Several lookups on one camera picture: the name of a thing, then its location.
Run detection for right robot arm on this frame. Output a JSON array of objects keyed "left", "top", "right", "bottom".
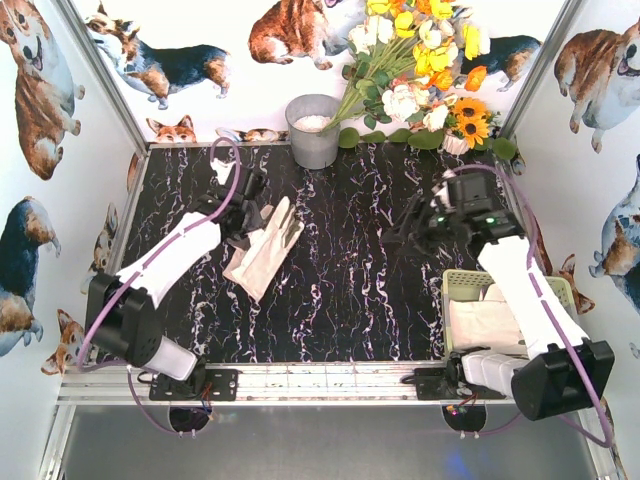
[{"left": 383, "top": 173, "right": 615, "bottom": 421}]

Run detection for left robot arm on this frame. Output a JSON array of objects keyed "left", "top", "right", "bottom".
[{"left": 78, "top": 166, "right": 267, "bottom": 382}]

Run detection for green storage basket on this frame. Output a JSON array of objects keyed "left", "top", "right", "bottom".
[{"left": 441, "top": 269, "right": 578, "bottom": 357}]

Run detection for small white flower pot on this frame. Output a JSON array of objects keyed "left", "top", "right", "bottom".
[{"left": 442, "top": 131, "right": 470, "bottom": 156}]

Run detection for grey metal bucket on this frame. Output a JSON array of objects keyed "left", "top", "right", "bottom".
[{"left": 285, "top": 94, "right": 340, "bottom": 170}]

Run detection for artificial flower bouquet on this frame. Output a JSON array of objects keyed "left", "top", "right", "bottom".
[{"left": 333, "top": 1, "right": 539, "bottom": 160}]

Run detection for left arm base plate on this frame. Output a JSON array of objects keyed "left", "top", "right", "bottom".
[{"left": 149, "top": 368, "right": 239, "bottom": 401}]

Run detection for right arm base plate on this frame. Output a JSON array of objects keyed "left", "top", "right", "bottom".
[{"left": 413, "top": 368, "right": 506, "bottom": 400}]

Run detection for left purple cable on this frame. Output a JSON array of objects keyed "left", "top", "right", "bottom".
[{"left": 75, "top": 137, "right": 244, "bottom": 439}]

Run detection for purple cable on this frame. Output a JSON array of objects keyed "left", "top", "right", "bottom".
[
  {"left": 442, "top": 163, "right": 615, "bottom": 449},
  {"left": 75, "top": 137, "right": 244, "bottom": 439}
]

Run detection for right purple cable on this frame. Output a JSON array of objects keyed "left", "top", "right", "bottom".
[{"left": 442, "top": 163, "right": 615, "bottom": 449}]

